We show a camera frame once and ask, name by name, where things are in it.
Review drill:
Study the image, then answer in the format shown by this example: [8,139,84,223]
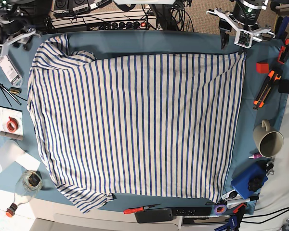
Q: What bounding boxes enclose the black power strip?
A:
[97,21,148,30]

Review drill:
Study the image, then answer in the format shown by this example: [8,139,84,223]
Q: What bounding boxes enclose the white packaged device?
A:
[0,55,23,88]

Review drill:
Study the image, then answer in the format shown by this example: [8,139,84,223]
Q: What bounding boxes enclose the red tape roll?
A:
[6,117,19,133]

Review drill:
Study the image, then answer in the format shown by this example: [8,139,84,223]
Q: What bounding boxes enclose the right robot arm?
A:
[0,0,42,56]

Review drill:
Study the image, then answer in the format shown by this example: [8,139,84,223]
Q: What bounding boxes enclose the blue black spring clamp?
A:
[214,203,247,231]

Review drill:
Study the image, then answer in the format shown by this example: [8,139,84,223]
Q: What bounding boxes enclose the small orange cube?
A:
[256,62,269,74]

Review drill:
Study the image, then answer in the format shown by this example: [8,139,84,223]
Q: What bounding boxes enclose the black zip ties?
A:
[0,82,27,107]

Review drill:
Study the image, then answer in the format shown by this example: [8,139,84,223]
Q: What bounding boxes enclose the beige ceramic mug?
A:
[253,120,284,158]

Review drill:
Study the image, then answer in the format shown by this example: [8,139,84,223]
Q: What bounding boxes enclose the blue table cloth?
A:
[0,30,289,212]

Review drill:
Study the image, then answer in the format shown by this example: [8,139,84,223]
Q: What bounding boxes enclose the black remote control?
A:
[171,207,212,216]

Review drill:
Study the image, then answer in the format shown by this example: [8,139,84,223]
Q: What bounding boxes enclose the black marker pen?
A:
[226,196,259,205]

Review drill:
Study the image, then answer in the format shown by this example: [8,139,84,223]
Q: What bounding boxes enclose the purple tape roll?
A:
[214,204,227,216]

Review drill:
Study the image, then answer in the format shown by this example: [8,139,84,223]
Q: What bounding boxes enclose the clear glass bottle orange cap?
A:
[6,170,43,218]

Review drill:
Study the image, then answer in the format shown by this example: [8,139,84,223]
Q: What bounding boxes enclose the black smartphone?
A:
[134,208,173,224]

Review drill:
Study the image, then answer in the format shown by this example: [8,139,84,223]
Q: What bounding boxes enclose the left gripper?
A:
[206,7,275,55]

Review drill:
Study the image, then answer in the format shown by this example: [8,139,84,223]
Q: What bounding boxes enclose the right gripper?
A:
[0,19,42,55]

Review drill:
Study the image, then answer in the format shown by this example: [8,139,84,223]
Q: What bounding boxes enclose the blue clamp top right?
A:
[273,16,289,41]

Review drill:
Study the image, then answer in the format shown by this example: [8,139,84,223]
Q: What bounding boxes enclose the orange black utility knife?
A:
[253,68,283,110]

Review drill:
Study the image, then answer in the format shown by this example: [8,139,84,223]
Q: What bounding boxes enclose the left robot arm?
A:
[206,0,276,52]

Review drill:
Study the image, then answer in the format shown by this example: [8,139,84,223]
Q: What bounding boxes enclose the blue box with black knob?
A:
[231,163,268,199]

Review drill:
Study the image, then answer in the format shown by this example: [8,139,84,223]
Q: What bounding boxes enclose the black square block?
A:
[278,79,289,94]

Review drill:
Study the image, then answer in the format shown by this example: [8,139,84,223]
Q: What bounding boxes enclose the orange black clamp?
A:
[277,38,289,64]

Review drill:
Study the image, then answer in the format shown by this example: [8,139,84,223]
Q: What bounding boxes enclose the red handled screwdriver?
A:
[123,204,160,214]

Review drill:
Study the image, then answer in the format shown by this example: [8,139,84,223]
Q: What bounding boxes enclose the blue white striped T-shirt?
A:
[27,35,246,213]

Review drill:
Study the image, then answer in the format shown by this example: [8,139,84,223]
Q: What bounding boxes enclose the pink white small tube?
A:
[249,153,262,159]

